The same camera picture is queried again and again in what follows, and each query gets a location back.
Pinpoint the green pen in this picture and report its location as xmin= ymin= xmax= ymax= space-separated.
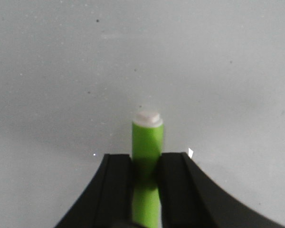
xmin=132 ymin=111 xmax=164 ymax=228

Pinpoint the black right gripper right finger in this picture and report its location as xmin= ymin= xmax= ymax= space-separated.
xmin=157 ymin=152 xmax=283 ymax=228

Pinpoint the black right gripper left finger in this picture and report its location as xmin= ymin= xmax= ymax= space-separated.
xmin=56 ymin=154 xmax=133 ymax=228

